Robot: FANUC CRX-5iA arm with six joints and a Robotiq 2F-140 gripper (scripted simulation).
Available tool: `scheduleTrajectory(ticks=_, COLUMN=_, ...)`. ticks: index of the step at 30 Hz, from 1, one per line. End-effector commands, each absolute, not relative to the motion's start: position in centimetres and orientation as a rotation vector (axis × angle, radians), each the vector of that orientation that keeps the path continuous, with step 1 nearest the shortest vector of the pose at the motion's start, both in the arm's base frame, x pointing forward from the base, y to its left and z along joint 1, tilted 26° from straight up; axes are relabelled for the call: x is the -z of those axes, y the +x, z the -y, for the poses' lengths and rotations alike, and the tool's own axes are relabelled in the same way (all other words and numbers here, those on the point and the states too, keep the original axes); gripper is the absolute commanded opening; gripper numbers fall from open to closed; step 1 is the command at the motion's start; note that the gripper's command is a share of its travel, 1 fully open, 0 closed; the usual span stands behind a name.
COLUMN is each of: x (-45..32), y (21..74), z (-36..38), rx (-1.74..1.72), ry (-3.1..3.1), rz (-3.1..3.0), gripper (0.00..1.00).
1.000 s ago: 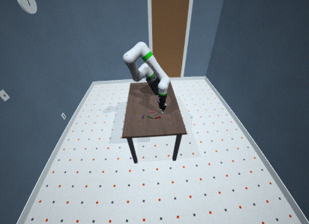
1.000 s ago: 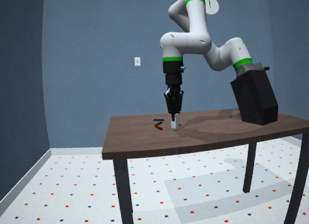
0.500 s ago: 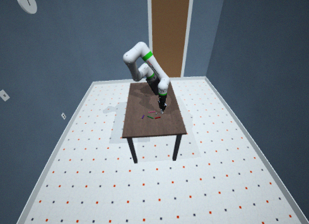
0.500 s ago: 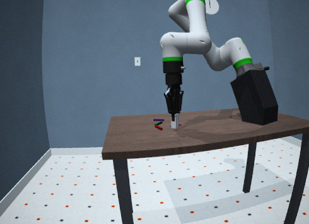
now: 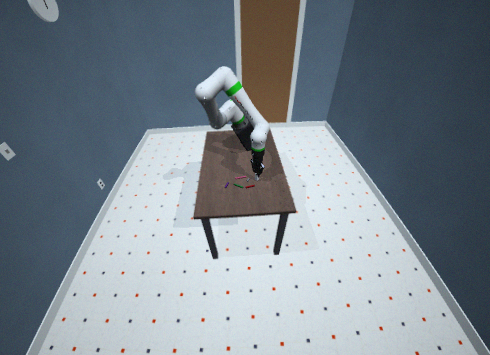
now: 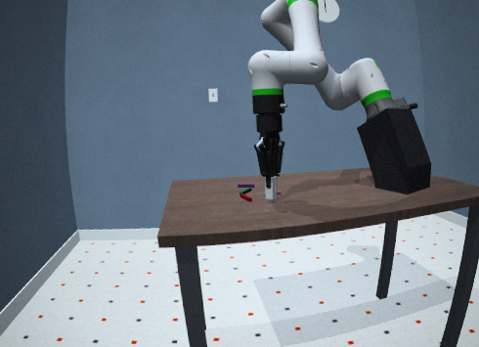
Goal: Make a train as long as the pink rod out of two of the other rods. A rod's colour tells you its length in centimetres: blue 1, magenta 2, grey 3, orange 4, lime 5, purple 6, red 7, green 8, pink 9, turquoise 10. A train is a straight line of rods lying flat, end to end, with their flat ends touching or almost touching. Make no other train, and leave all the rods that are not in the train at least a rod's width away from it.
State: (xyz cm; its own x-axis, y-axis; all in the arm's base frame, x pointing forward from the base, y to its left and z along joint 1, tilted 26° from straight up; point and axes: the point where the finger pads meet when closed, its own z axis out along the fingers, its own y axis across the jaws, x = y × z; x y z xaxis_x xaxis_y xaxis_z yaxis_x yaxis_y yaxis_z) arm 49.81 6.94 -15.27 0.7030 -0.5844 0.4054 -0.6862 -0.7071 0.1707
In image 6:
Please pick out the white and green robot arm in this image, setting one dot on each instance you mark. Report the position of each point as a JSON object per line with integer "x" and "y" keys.
{"x": 298, "y": 23}

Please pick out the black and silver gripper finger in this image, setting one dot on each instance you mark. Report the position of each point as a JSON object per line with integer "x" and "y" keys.
{"x": 265, "y": 158}
{"x": 277, "y": 160}

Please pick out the green rod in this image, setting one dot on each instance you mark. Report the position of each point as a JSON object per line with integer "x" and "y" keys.
{"x": 245, "y": 191}

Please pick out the red rod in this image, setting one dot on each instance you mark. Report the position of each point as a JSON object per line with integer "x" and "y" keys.
{"x": 246, "y": 197}

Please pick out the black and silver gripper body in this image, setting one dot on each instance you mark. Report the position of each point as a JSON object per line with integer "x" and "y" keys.
{"x": 267, "y": 123}

